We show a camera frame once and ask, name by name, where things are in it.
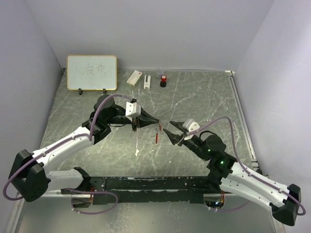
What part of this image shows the red tagged key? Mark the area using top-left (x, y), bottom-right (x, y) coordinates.
top-left (155, 131), bottom-right (159, 144)

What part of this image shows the small whiteboard with yellow frame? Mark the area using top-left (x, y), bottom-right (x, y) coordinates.
top-left (66, 55), bottom-right (117, 91)

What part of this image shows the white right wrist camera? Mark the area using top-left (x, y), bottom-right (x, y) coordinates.
top-left (182, 119), bottom-right (200, 136)

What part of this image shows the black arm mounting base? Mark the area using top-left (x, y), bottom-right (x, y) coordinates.
top-left (60, 176), bottom-right (235, 206)

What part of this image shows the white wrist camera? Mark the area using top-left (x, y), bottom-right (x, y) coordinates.
top-left (125, 102), bottom-right (141, 121)
top-left (182, 119), bottom-right (200, 136)

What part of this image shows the white stapler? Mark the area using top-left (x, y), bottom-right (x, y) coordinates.
top-left (144, 75), bottom-right (151, 90)

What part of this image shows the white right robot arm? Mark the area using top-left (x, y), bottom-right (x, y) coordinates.
top-left (163, 119), bottom-right (301, 226)

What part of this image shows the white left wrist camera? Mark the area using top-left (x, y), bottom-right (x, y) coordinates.
top-left (125, 102), bottom-right (141, 121)

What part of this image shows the clear plastic cup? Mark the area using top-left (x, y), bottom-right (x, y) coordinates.
top-left (155, 67), bottom-right (165, 79)

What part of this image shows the white and green carton box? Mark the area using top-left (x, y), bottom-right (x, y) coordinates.
top-left (126, 70), bottom-right (142, 87)

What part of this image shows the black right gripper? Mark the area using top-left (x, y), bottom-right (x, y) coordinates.
top-left (163, 120), bottom-right (209, 161)

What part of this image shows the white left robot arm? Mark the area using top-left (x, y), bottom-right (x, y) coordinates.
top-left (2, 94), bottom-right (159, 202)

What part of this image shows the red and black stamp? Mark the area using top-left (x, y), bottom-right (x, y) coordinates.
top-left (160, 75), bottom-right (167, 87)

